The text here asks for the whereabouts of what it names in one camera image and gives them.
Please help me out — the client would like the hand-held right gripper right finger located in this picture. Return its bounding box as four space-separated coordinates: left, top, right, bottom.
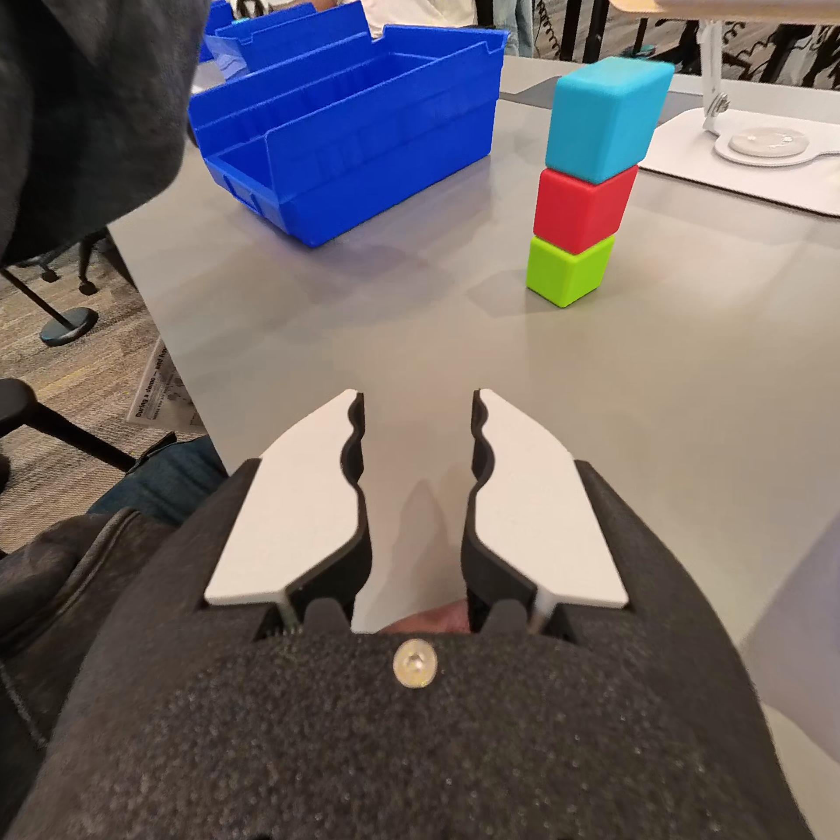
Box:
461 388 630 634

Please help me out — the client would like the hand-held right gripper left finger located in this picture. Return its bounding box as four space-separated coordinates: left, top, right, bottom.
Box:
203 389 373 631

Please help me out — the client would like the green cube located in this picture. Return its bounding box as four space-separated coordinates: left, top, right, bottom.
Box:
525 234 616 309

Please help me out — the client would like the red cube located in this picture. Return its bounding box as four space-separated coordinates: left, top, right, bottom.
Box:
533 164 639 256

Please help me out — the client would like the blue plastic bin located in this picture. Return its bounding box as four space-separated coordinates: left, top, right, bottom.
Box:
200 0 316 86
189 26 511 249

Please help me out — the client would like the light blue cube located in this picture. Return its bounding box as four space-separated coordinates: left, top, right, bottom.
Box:
545 56 677 185

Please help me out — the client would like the person's left forearm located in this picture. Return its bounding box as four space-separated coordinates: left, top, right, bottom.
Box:
0 0 212 263

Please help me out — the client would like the person's leg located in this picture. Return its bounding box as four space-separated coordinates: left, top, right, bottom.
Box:
85 436 227 526

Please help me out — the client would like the printed paper sheet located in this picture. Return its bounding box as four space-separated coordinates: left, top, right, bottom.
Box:
128 335 201 431

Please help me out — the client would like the black floor stand base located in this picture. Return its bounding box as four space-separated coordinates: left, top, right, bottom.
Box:
0 266 99 347

